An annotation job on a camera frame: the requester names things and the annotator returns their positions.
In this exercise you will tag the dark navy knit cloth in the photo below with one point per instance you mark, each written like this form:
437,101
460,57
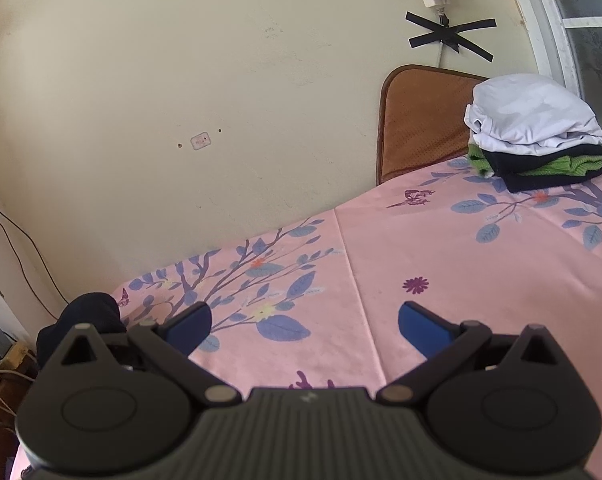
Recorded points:
88,307

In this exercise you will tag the pink floral bed sheet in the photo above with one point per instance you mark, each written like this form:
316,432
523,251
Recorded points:
431,240

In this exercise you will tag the folded white garment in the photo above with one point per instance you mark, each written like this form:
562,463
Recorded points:
526,110

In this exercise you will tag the folded black garment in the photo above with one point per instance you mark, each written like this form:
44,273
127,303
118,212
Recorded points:
511,166

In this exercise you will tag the small dark box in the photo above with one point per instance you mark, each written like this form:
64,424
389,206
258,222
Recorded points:
2,341

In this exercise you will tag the small wall sticker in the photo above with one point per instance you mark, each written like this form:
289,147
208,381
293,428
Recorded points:
201,140

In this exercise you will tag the white framed window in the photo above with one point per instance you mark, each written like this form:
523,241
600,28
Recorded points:
586,20

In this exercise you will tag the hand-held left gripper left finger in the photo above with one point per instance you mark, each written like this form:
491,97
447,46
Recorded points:
191,327

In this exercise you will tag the brown mat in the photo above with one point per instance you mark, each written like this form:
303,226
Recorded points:
421,125

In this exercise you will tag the black tape strip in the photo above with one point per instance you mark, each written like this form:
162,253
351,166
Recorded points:
476,47
471,27

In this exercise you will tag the folded green garment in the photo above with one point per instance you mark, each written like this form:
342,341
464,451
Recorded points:
556,166

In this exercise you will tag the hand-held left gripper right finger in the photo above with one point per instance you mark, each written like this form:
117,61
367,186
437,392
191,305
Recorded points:
421,327

